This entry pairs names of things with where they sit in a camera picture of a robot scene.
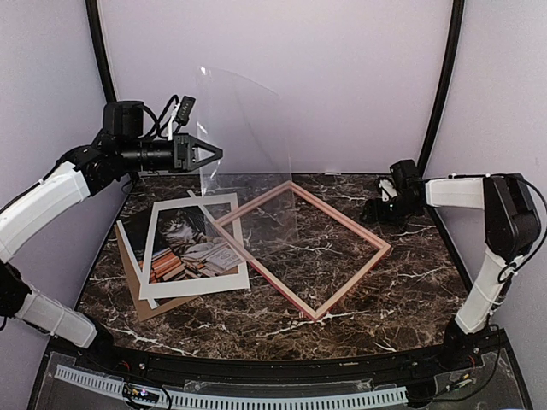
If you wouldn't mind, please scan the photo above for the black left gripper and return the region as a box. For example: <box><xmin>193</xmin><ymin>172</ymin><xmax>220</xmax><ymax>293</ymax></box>
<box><xmin>120</xmin><ymin>132</ymin><xmax>223</xmax><ymax>173</ymax></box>

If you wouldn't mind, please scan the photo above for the cat and books photo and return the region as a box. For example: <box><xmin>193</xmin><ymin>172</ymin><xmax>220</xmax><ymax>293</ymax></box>
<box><xmin>116</xmin><ymin>204</ymin><xmax>249</xmax><ymax>309</ymax></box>

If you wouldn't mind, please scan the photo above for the pink wooden picture frame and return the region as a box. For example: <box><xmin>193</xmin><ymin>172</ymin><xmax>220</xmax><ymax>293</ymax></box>
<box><xmin>212</xmin><ymin>181</ymin><xmax>391</xmax><ymax>322</ymax></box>

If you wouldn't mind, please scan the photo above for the black corner post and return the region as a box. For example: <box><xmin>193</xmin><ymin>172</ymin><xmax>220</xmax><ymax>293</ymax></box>
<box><xmin>85</xmin><ymin>0</ymin><xmax>141</xmax><ymax>183</ymax></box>
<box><xmin>412</xmin><ymin>0</ymin><xmax>466</xmax><ymax>185</ymax></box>

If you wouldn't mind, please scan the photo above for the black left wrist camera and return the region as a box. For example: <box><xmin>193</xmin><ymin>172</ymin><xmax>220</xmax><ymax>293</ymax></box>
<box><xmin>102</xmin><ymin>94</ymin><xmax>196</xmax><ymax>141</ymax></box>

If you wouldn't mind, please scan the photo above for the black right corner post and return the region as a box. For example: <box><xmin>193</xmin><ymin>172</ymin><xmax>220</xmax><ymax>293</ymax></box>
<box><xmin>412</xmin><ymin>0</ymin><xmax>466</xmax><ymax>185</ymax></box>

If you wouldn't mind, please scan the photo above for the brown cardboard backing board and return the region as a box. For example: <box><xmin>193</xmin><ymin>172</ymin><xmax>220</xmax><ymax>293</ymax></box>
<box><xmin>115</xmin><ymin>224</ymin><xmax>197</xmax><ymax>322</ymax></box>

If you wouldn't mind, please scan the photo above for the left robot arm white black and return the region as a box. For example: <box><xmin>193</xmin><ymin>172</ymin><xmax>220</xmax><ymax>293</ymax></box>
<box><xmin>1</xmin><ymin>131</ymin><xmax>223</xmax><ymax>372</ymax></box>

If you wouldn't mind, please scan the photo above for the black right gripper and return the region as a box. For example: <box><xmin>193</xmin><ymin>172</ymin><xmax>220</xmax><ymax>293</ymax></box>
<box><xmin>360</xmin><ymin>194</ymin><xmax>421</xmax><ymax>227</ymax></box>

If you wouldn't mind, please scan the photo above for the white photo mat board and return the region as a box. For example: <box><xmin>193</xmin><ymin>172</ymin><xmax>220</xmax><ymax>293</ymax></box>
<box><xmin>139</xmin><ymin>193</ymin><xmax>250</xmax><ymax>300</ymax></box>

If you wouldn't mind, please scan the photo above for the black front table rail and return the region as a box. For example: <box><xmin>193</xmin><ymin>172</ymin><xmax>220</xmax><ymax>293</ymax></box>
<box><xmin>48</xmin><ymin>326</ymin><xmax>508</xmax><ymax>385</ymax></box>

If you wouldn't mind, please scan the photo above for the white slotted cable duct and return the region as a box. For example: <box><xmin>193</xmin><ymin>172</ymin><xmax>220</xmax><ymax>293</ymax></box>
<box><xmin>54</xmin><ymin>365</ymin><xmax>408</xmax><ymax>409</ymax></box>

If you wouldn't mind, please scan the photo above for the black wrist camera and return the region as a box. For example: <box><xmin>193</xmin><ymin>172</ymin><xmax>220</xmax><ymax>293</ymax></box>
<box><xmin>390</xmin><ymin>159</ymin><xmax>421</xmax><ymax>193</ymax></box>
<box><xmin>102</xmin><ymin>94</ymin><xmax>196</xmax><ymax>141</ymax></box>

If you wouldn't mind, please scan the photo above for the black left corner post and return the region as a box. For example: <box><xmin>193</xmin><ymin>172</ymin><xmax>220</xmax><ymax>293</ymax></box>
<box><xmin>85</xmin><ymin>0</ymin><xmax>141</xmax><ymax>183</ymax></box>

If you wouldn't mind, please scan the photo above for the clear acrylic sheet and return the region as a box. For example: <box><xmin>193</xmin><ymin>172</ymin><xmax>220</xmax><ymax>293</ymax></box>
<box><xmin>196</xmin><ymin>67</ymin><xmax>298</xmax><ymax>261</ymax></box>

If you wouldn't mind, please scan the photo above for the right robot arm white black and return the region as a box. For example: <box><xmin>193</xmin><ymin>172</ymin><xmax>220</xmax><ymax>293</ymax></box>
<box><xmin>360</xmin><ymin>170</ymin><xmax>546</xmax><ymax>371</ymax></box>

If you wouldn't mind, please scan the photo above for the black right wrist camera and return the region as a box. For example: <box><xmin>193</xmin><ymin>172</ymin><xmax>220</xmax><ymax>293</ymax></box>
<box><xmin>390</xmin><ymin>159</ymin><xmax>421</xmax><ymax>193</ymax></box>

